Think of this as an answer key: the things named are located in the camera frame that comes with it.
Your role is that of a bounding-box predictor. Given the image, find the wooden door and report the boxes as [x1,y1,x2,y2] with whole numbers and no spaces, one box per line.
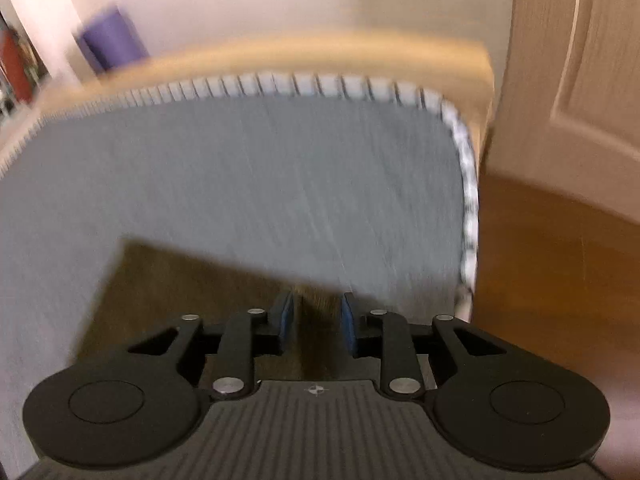
[492,0,640,223]

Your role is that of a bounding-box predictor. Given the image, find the bookshelf with books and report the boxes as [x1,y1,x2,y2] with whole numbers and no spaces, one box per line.
[0,10,49,128]

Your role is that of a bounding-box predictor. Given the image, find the purple container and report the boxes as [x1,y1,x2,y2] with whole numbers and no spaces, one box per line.
[74,5,152,74]

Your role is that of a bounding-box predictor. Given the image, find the brown corduroy pants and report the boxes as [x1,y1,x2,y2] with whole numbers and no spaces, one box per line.
[80,237,383,396]

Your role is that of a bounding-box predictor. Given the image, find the wooden bed frame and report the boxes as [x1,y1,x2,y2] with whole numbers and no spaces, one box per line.
[0,27,497,173]

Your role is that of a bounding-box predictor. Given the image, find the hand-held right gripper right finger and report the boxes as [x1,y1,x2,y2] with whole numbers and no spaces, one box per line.
[341,292,507,401]

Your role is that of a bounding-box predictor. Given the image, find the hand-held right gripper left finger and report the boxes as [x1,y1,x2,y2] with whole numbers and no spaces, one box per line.
[127,290,296,401]

